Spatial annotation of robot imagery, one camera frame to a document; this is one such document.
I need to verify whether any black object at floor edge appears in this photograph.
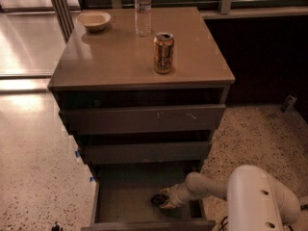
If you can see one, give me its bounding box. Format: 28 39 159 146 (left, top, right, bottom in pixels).
51 221 63 231

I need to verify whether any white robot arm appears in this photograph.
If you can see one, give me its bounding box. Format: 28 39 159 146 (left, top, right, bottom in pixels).
159 165 301 231

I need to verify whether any clear plastic water bottle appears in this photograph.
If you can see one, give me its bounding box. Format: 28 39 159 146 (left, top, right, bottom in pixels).
135 0 151 37

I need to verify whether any black floor cable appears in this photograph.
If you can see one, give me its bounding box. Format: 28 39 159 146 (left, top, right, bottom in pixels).
218 215 229 231

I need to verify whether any white ceramic bowl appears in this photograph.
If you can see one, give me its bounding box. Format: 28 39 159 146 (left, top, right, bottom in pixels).
76 11 111 33

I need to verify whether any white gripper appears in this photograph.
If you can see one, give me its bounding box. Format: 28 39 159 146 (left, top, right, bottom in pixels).
159 183 190 209

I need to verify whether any grey middle drawer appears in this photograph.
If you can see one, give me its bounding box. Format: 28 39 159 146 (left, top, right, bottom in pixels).
83 141 211 165

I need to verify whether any orange soda can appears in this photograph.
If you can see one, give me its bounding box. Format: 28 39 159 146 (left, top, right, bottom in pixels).
153 33 174 74

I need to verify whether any grey open bottom drawer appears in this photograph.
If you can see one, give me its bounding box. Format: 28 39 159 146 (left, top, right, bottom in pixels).
81 162 216 231

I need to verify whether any blue tape piece upper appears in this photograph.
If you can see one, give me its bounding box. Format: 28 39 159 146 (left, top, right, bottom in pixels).
74 150 80 158

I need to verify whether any grey top drawer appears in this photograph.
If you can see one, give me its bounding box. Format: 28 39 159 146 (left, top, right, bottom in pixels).
60 105 225 135

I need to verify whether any grey drawer cabinet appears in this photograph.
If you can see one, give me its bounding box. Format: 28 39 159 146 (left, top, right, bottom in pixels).
48 8 235 172

